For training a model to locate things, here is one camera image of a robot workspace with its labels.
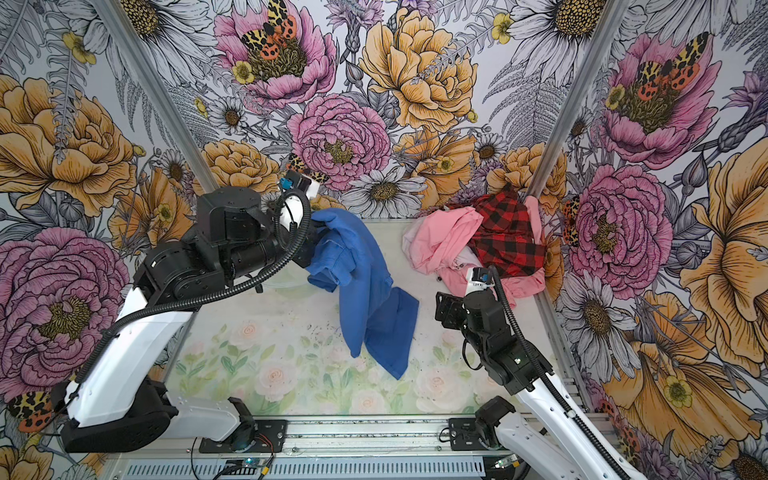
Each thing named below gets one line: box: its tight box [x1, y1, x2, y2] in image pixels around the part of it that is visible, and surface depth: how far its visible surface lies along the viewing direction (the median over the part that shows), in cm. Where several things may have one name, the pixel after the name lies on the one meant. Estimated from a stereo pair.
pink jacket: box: [403, 196, 546, 308], surface depth 104 cm
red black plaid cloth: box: [447, 184, 547, 279], surface depth 104 cm
